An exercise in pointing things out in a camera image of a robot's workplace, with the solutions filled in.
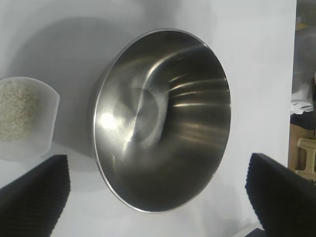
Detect stainless steel mixing bowl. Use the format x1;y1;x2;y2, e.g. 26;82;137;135
88;28;232;213

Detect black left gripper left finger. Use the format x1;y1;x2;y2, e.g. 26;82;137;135
0;155;72;237

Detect white cloth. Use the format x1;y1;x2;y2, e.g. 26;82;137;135
291;91;316;116

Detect white rice grains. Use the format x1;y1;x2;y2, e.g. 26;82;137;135
0;82;39;143

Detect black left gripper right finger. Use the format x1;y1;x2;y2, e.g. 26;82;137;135
244;152;316;237

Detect clear plastic measuring cup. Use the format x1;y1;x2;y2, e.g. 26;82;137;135
0;77;60;162

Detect beige plastic stool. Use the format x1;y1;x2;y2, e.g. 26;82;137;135
295;137;316;183

